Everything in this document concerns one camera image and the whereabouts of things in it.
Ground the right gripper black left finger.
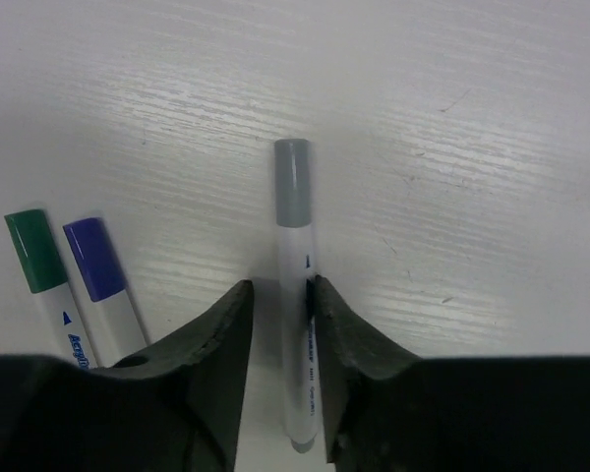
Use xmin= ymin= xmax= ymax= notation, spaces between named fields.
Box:
xmin=0 ymin=280 xmax=254 ymax=471

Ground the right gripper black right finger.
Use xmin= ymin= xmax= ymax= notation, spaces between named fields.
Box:
xmin=312 ymin=276 xmax=590 ymax=471

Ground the dark blue cap marker pen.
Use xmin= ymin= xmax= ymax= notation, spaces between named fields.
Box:
xmin=63 ymin=217 xmax=148 ymax=367

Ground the dark green cap marker pen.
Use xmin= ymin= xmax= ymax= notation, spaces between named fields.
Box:
xmin=4 ymin=208 xmax=98 ymax=370

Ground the grey cap marker pen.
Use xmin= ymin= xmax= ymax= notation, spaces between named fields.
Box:
xmin=273 ymin=138 xmax=319 ymax=453

